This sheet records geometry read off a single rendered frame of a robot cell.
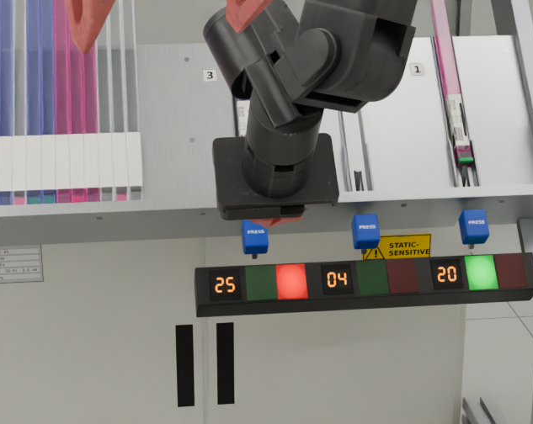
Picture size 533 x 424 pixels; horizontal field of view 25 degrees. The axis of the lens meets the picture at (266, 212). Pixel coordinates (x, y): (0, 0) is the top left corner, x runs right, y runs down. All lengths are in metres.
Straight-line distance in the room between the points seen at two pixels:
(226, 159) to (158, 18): 2.13
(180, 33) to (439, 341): 1.67
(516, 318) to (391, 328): 1.10
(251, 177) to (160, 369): 0.66
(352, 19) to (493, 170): 0.43
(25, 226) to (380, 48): 0.45
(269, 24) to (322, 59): 0.09
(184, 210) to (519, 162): 0.35
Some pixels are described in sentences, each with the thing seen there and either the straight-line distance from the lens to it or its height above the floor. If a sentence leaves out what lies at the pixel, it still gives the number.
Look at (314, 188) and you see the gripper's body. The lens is 1.02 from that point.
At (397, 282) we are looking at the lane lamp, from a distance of 1.21.
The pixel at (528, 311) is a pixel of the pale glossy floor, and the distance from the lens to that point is 2.76.
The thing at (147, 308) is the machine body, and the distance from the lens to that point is 1.58.
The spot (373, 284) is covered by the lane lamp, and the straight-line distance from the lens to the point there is 1.21.
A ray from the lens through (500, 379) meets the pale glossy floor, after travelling 2.46.
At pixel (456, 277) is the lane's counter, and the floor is 0.65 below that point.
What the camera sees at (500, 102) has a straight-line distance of 1.32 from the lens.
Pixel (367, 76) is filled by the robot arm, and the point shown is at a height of 0.92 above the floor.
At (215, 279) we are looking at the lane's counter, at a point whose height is 0.66.
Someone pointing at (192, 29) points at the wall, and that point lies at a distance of 3.16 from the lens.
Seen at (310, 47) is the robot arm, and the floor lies 0.94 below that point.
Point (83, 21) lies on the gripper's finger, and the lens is 0.64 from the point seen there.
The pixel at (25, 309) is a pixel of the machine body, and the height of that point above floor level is 0.48.
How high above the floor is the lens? 1.13
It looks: 20 degrees down
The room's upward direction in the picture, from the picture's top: straight up
